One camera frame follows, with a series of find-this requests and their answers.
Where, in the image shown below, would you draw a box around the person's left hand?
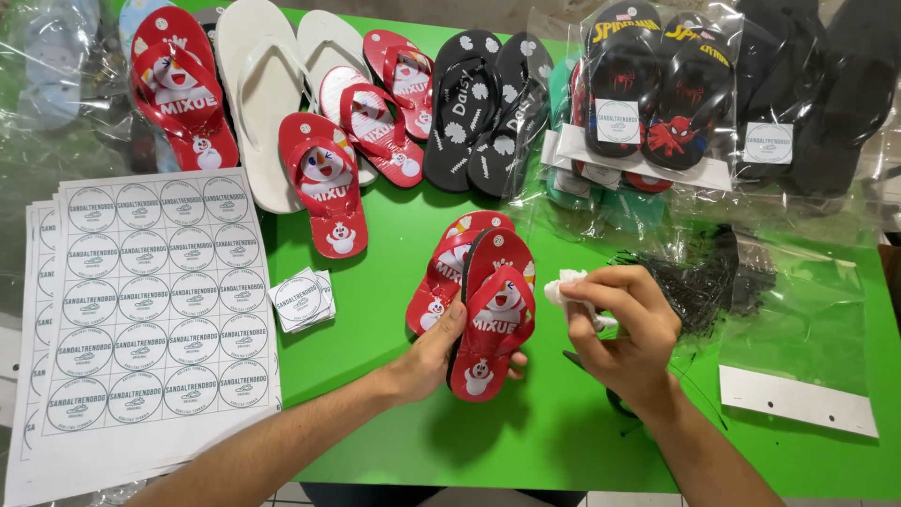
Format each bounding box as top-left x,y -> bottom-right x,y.
384,290 -> 529,408

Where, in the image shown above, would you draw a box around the person's right hand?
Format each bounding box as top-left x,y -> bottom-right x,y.
559,265 -> 684,418

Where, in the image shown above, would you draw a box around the white cloth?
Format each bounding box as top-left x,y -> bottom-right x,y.
543,268 -> 620,332

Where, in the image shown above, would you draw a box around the small red snowman sandal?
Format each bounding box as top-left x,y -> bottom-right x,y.
277,112 -> 369,261
405,210 -> 516,337
446,226 -> 538,404

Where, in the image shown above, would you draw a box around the black scissors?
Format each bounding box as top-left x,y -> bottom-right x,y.
562,349 -> 645,425

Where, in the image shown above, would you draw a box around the bundle of black tag pins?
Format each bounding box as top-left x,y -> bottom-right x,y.
607,224 -> 778,340

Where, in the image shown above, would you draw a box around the bagged teal sandals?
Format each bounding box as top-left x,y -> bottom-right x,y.
543,59 -> 668,236

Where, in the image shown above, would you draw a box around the pile of cut square stickers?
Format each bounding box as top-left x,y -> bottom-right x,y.
267,265 -> 338,334

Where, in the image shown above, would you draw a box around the empty clear bag white header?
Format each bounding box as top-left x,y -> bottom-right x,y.
717,231 -> 881,440

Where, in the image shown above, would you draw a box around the red striped snowman sandal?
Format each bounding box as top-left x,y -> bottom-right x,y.
318,65 -> 426,190
362,29 -> 436,142

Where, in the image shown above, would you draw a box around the black flower-print sandal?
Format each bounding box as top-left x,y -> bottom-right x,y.
466,31 -> 556,200
422,29 -> 505,194

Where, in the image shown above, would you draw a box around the bagged black spider-print sandals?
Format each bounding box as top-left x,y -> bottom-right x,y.
579,0 -> 746,192

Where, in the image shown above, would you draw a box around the stack of round-sticker sheets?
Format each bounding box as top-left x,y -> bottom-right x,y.
3,167 -> 284,507

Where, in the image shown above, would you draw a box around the bagged plain black sandals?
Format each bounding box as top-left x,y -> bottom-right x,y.
731,0 -> 901,212

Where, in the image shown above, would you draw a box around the large white sandal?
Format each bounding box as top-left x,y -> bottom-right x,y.
296,9 -> 382,188
214,0 -> 319,215

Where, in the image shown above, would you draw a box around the large red snowman sandal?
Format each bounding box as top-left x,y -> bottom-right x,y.
129,5 -> 241,173

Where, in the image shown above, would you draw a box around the heap of bagged blue sandals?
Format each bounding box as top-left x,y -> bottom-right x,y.
0,0 -> 135,177

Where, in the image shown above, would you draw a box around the thin black string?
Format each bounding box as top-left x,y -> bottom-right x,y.
667,355 -> 730,432

